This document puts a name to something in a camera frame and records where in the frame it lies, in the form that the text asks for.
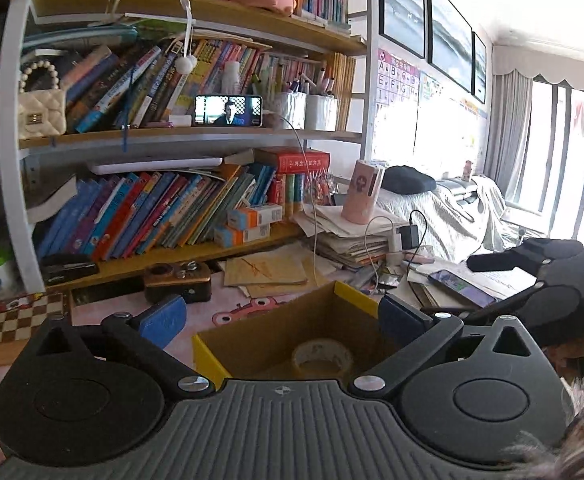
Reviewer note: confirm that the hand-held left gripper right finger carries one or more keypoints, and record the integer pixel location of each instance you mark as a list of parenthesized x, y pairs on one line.
[(397, 319)]

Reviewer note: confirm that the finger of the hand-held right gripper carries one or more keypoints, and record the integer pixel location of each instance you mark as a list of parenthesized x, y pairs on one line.
[(502, 261), (547, 307)]

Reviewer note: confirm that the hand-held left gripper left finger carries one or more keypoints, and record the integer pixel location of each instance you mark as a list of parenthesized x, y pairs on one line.
[(164, 319)]

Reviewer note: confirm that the yellow cardboard box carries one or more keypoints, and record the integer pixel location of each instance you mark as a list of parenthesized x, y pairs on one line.
[(272, 330)]

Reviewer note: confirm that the stack of books and notebooks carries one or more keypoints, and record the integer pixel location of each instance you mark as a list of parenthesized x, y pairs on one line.
[(512, 277)]

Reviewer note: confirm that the smartphone with lit screen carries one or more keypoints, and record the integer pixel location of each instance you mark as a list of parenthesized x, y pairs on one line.
[(462, 287)]

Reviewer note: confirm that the silver grey sofa cover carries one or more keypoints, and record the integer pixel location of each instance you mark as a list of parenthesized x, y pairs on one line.
[(447, 225)]

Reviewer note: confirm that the white plugged-in charger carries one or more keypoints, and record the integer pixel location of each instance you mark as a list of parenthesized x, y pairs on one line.
[(395, 247)]

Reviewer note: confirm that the black power adapter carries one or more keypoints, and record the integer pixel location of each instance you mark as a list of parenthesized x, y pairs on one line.
[(409, 236)]

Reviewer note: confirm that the clear tape roll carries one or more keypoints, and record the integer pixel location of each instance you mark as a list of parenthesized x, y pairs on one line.
[(322, 359)]

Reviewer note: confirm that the stack of loose papers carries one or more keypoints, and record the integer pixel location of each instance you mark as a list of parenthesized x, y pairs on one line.
[(342, 245)]

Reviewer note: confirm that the row of colourful thin books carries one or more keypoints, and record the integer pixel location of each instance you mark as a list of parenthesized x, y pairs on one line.
[(141, 215)]

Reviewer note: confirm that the black stapler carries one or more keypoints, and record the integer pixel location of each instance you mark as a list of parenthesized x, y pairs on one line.
[(69, 267)]

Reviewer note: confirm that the yellow paper envelopes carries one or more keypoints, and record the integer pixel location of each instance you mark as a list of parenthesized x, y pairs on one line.
[(264, 272)]

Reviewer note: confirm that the orange and white small box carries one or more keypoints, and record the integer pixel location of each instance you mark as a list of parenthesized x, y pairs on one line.
[(242, 235), (254, 216)]

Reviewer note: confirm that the grey curtain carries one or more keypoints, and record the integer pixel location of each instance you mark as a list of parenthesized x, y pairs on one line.
[(512, 135)]

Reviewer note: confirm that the pink cylindrical container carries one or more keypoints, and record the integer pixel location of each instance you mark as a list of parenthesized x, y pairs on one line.
[(362, 192)]

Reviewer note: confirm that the bundle of colourful pens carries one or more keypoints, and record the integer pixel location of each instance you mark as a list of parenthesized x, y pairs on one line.
[(321, 189)]

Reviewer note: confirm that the checkered wooden box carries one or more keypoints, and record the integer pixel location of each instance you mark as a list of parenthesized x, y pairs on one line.
[(11, 317)]

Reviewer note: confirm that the white flat box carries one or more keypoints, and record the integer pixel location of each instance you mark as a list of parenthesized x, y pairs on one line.
[(156, 165)]

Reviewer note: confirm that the red thick dictionary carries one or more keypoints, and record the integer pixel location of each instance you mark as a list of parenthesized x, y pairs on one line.
[(294, 161)]

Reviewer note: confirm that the narrow framed sea picture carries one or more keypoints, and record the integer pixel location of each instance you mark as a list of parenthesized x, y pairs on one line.
[(479, 67)]

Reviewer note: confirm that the scalloped curtain valance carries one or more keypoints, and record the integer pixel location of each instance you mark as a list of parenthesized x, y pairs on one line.
[(547, 62)]

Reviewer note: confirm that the phone playing video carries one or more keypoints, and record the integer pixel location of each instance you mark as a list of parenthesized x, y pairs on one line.
[(227, 110)]

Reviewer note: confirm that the white pen holder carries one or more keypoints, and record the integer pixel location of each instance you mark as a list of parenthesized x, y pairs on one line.
[(321, 112), (291, 110)]

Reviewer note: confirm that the large framed sea picture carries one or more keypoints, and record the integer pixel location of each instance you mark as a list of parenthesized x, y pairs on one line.
[(402, 5), (449, 35)]

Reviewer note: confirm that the row of leaning books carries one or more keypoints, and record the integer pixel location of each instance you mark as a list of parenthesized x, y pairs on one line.
[(141, 80)]

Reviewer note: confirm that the white quilted handbag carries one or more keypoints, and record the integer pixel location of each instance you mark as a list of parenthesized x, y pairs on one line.
[(41, 112)]

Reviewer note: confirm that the teal folder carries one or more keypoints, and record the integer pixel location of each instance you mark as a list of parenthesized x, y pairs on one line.
[(71, 40)]

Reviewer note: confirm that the wooden bookshelf with white frame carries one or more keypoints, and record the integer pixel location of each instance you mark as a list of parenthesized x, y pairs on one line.
[(171, 137)]

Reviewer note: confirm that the alphabet wall poster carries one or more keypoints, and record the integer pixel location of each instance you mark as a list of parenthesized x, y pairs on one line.
[(397, 77)]

